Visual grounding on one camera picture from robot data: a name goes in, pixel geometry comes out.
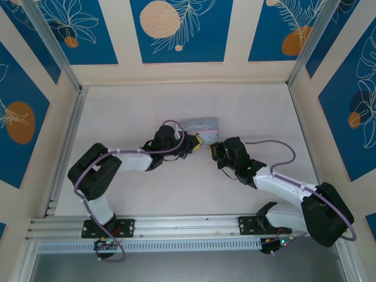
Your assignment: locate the grey slotted cable duct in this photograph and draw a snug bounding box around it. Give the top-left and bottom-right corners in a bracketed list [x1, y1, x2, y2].
[36, 238, 264, 254]

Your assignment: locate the circuit board green light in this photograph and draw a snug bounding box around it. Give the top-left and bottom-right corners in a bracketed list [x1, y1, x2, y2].
[93, 238, 121, 250]
[260, 237, 294, 255]

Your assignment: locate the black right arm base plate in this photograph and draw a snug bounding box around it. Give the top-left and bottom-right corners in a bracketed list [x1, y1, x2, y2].
[238, 216, 293, 236]

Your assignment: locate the left circuit board green light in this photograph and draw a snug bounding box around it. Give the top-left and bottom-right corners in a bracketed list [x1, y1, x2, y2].
[93, 238, 121, 250]

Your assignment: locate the right circuit board green light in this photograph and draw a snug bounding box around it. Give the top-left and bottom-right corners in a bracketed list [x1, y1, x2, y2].
[260, 237, 294, 255]

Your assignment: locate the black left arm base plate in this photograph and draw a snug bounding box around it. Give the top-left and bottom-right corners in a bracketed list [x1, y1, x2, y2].
[81, 218, 136, 239]

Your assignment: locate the aluminium rail frame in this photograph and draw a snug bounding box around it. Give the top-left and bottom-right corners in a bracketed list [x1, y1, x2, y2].
[25, 213, 349, 241]

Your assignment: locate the aluminium side rail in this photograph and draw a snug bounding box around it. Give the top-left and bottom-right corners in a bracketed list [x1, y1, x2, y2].
[43, 86, 89, 219]

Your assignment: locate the aluminium corner post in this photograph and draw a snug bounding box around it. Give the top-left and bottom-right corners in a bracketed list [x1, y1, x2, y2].
[287, 0, 343, 89]
[20, 0, 83, 93]

